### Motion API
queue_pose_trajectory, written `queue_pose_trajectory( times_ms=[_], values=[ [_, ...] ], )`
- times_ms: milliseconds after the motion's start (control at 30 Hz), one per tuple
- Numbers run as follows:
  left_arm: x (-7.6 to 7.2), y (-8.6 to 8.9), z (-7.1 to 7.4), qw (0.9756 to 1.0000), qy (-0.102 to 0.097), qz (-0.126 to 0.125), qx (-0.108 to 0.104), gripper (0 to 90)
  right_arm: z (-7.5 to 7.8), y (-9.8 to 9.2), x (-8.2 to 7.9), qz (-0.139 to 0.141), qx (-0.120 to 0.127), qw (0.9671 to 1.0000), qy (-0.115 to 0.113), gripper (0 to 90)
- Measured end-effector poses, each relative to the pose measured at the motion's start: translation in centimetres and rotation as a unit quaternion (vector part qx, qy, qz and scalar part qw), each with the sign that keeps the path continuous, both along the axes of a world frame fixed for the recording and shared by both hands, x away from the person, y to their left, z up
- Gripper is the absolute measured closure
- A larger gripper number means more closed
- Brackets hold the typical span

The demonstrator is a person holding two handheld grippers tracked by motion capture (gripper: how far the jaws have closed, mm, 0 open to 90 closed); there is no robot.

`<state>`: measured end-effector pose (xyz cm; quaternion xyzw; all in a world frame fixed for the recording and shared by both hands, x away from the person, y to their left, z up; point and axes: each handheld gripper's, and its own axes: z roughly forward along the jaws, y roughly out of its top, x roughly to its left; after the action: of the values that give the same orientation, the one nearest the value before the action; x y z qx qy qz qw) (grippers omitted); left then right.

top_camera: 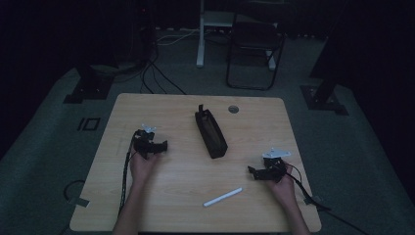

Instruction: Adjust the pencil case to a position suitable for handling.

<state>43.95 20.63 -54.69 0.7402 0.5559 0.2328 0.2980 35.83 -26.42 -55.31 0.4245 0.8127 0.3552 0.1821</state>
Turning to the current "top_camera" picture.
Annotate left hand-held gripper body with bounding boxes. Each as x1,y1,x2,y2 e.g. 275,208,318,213
132,123,159,161

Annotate person's right hand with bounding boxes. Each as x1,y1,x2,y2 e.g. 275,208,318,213
266,161,299,205

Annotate person's left hand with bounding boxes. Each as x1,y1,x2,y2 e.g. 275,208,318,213
129,150,161,188

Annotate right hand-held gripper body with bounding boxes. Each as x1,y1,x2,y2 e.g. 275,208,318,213
261,147,293,184

